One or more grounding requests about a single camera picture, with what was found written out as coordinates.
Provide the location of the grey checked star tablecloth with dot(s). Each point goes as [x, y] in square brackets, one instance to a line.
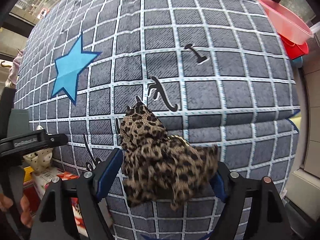
[213, 71]

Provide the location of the red patterned tissue box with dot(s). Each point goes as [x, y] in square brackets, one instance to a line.
[34, 187]

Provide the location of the red plastic basin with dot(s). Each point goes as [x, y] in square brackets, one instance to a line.
[294, 50]

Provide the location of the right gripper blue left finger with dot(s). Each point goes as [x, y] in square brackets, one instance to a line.
[105, 174]

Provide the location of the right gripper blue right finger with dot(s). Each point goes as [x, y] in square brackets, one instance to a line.
[220, 182]

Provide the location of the white open storage box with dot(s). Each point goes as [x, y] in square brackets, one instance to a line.
[18, 122]

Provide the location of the gold rack with clothes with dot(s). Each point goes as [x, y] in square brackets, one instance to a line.
[14, 67]

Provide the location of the pink plastic basin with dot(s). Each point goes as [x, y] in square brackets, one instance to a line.
[286, 23]

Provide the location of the leopard print scarf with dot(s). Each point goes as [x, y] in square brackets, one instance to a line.
[161, 166]

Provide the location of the cream polka dot scrunchie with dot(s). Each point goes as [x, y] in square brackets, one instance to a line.
[39, 160]

